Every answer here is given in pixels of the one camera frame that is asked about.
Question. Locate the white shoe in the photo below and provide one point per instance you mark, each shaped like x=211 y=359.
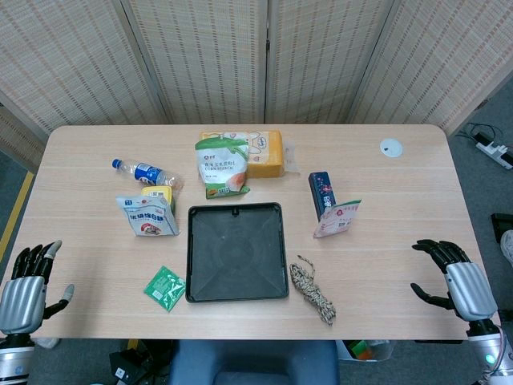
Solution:
x=508 y=248
x=48 y=343

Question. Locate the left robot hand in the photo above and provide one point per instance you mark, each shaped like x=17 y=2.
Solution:
x=20 y=301

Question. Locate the white sugar bag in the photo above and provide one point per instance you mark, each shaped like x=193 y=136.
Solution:
x=146 y=218

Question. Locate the black floor object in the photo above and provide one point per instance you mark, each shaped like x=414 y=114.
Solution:
x=499 y=224

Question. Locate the green sachet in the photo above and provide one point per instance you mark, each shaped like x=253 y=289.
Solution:
x=164 y=286

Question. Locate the pink snack packet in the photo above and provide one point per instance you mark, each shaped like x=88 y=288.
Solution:
x=336 y=220

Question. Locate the white table grommet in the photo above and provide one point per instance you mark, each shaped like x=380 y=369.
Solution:
x=392 y=147

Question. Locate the black square plastic tray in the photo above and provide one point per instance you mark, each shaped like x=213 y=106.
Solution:
x=236 y=256

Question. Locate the woven folding screen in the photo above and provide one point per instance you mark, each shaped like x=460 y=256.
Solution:
x=200 y=60

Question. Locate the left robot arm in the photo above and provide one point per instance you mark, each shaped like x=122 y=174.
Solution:
x=14 y=361

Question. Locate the orange tissue pack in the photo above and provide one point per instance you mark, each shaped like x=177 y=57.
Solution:
x=268 y=154

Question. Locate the box of colourful items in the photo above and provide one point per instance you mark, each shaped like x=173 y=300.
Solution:
x=362 y=349

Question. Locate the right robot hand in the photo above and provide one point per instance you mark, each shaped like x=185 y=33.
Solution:
x=469 y=288

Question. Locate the yellow green container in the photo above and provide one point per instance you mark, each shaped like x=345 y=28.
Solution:
x=160 y=192

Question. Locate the clear bottle with blue label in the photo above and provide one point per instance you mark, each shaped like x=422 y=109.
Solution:
x=148 y=172

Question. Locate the blue chair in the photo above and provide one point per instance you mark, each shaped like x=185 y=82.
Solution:
x=256 y=361

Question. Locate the black box on floor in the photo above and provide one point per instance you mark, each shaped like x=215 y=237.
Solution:
x=128 y=367

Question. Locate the green white corn starch bag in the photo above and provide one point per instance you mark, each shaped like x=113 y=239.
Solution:
x=220 y=168

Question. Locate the dark blue rectangular box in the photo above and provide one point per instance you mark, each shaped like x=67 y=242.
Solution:
x=320 y=188

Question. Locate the white power strip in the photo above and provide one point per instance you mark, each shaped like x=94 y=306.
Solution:
x=497 y=151

